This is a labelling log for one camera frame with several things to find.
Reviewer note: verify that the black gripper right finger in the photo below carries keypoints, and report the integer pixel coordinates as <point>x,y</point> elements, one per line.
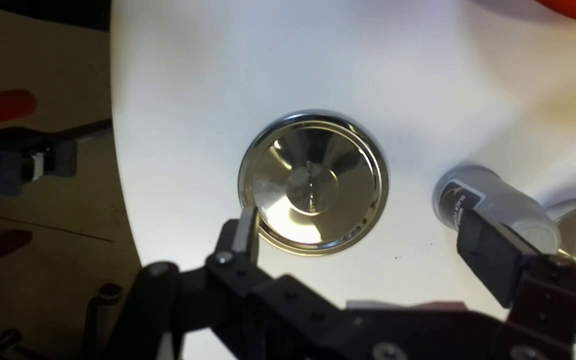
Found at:
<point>495,257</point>

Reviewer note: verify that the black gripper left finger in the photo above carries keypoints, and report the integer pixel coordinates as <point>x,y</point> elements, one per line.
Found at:
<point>248,232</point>

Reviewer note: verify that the small silver bowl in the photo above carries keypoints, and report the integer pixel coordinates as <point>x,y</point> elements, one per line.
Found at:
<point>313,183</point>

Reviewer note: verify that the grey salt shaker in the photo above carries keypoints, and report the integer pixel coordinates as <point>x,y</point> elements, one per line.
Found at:
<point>495,197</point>

